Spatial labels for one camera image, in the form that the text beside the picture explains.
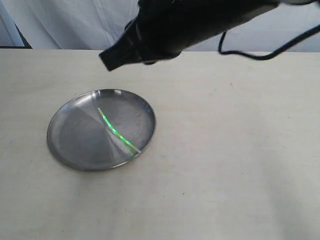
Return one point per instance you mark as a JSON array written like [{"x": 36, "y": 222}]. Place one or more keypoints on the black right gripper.
[{"x": 142, "y": 40}]

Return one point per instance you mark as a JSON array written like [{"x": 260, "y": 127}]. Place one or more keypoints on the thin green stick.
[{"x": 117, "y": 134}]

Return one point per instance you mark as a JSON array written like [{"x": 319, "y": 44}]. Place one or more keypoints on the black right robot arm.
[{"x": 194, "y": 21}]

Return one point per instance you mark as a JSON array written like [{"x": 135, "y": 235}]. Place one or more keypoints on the white backdrop cloth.
[{"x": 97, "y": 24}]

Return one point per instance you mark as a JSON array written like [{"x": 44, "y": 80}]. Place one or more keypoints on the round stainless steel plate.
[{"x": 78, "y": 137}]

